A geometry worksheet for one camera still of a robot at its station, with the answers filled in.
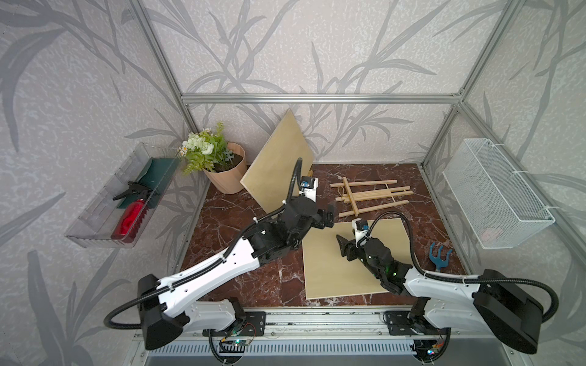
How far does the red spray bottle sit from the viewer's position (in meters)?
0.56

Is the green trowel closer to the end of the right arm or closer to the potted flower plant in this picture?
the potted flower plant

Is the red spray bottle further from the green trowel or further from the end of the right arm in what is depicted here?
the end of the right arm

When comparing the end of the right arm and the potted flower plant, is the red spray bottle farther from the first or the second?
the end of the right arm

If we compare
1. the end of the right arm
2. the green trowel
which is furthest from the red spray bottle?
the end of the right arm
